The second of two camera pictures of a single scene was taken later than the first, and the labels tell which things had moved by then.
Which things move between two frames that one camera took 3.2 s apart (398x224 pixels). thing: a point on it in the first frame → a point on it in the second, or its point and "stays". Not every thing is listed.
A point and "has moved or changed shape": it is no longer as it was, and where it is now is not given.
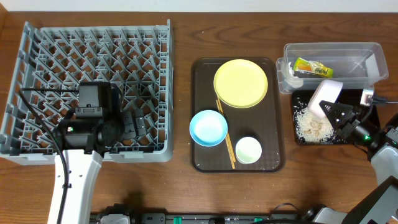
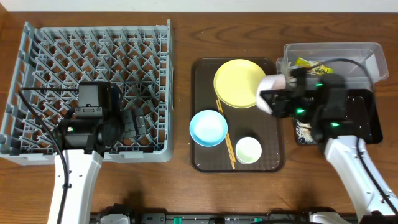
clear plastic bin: x=357 y=65 stays
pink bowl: x=327 y=91 has moved or changed shape
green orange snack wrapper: x=302 y=65 stays
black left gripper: x=132 y=123 stays
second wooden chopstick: x=227 y=135 stays
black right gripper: x=347 y=117 → x=278 y=104
